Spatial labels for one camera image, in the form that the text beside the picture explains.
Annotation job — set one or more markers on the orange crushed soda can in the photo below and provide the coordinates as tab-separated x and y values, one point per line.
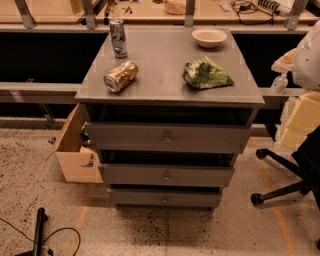
121	76

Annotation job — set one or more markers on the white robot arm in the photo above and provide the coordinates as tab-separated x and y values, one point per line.
306	62

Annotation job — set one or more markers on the white paper bowl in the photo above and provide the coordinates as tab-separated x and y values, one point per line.
209	38

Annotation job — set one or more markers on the silver blue tall can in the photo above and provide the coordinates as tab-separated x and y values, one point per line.
118	37

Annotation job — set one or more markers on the grey drawer cabinet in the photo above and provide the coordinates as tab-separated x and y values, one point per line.
159	95

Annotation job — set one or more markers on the top grey drawer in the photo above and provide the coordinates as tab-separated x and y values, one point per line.
167	137

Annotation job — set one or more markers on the grey drawer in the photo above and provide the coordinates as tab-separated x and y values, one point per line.
167	137
165	175
164	198

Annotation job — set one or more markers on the middle grey drawer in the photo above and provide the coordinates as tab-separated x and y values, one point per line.
165	175

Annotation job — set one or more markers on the green chip bag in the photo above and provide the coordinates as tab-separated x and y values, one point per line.
204	73

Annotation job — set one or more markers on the bottom grey drawer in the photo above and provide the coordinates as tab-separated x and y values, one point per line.
164	198

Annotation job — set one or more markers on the cardboard box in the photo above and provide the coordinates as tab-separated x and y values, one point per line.
78	164

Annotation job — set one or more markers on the clear sanitizer bottle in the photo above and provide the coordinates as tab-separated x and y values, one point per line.
279	84

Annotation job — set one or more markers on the black stand leg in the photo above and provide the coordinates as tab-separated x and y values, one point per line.
38	235

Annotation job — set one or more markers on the black office chair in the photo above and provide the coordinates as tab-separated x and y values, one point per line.
306	166

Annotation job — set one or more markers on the black coiled spring object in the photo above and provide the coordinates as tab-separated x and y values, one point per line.
271	5

